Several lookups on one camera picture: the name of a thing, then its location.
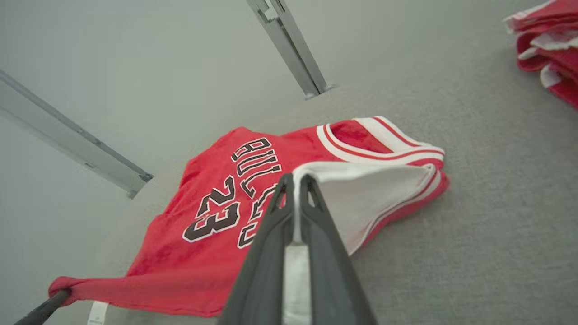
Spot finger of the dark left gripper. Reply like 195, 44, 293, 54
13, 289, 71, 325

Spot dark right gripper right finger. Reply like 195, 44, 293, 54
299, 174, 378, 325

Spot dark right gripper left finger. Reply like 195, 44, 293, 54
219, 173, 295, 325

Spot red Bulls basketball jersey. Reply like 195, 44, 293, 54
48, 116, 450, 325

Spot red shorts with white stripe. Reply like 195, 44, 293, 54
503, 0, 578, 110

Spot grey wall rail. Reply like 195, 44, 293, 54
0, 70, 154, 200

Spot grey partition post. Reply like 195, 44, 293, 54
246, 0, 336, 101

